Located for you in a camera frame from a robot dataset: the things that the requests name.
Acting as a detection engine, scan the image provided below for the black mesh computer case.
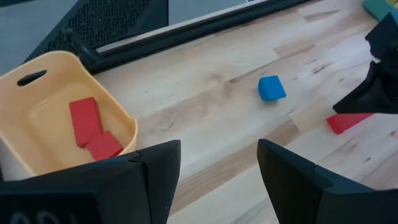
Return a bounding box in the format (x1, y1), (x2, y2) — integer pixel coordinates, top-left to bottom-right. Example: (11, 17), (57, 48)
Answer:
(23, 0), (169, 63)

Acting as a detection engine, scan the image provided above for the small blue block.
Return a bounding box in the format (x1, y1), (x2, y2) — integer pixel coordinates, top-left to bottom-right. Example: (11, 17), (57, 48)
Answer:
(257, 75), (287, 103)

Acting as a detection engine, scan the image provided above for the red cube block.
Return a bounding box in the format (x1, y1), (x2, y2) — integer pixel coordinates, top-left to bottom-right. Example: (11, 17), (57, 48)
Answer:
(85, 130), (124, 161)

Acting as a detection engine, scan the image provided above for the beige plastic basket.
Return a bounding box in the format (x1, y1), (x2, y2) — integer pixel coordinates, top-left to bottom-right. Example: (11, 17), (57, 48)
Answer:
(0, 50), (139, 181)

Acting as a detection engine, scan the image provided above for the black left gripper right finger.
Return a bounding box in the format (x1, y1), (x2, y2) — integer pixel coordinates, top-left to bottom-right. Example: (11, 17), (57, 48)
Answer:
(256, 139), (338, 224)

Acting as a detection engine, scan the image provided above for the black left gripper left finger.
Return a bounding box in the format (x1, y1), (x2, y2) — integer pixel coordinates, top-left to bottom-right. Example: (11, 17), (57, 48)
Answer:
(101, 139), (182, 224)

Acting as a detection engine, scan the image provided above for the teal green plastic basket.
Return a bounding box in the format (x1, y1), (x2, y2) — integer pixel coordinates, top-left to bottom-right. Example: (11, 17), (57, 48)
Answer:
(363, 0), (398, 22)

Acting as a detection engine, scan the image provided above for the black aluminium table frame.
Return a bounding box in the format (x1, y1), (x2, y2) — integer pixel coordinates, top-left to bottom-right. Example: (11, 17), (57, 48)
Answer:
(63, 0), (315, 75)

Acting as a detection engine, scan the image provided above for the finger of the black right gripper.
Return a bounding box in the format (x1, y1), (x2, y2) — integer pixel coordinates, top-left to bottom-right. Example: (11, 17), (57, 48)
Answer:
(332, 61), (398, 114)

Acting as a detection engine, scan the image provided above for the long red block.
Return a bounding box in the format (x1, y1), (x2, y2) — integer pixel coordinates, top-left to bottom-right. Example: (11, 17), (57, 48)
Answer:
(68, 96), (104, 148)
(326, 113), (374, 135)

